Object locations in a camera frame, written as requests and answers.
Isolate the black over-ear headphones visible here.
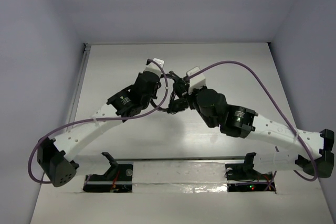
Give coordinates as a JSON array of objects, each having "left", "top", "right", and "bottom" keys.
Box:
[{"left": 158, "top": 71, "right": 189, "bottom": 114}]

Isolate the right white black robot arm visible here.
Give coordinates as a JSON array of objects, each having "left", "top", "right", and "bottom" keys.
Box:
[{"left": 179, "top": 88, "right": 334, "bottom": 178}]

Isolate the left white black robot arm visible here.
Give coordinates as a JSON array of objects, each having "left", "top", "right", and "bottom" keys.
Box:
[{"left": 37, "top": 71, "right": 161, "bottom": 187}]

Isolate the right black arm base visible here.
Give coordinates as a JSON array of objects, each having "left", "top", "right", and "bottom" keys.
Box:
[{"left": 224, "top": 163, "right": 276, "bottom": 193}]

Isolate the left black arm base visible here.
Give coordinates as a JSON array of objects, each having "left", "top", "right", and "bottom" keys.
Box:
[{"left": 83, "top": 164, "right": 133, "bottom": 193}]

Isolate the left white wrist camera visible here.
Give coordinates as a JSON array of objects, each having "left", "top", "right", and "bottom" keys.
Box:
[{"left": 143, "top": 58, "right": 165, "bottom": 77}]

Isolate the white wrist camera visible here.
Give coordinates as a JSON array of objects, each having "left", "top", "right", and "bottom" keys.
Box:
[
  {"left": 183, "top": 66, "right": 207, "bottom": 95},
  {"left": 143, "top": 58, "right": 165, "bottom": 77}
]

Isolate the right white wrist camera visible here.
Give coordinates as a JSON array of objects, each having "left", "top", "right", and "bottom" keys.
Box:
[{"left": 183, "top": 66, "right": 207, "bottom": 95}]

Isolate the aluminium mounting rail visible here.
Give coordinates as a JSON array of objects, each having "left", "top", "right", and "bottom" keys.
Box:
[{"left": 115, "top": 156, "right": 245, "bottom": 162}]

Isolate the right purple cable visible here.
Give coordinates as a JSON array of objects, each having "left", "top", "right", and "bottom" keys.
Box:
[{"left": 188, "top": 60, "right": 320, "bottom": 182}]

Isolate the purple cable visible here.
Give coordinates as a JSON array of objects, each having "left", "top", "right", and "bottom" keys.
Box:
[
  {"left": 27, "top": 60, "right": 169, "bottom": 184},
  {"left": 188, "top": 60, "right": 320, "bottom": 182}
]

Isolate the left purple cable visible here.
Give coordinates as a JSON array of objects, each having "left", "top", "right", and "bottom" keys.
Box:
[{"left": 27, "top": 60, "right": 169, "bottom": 184}]

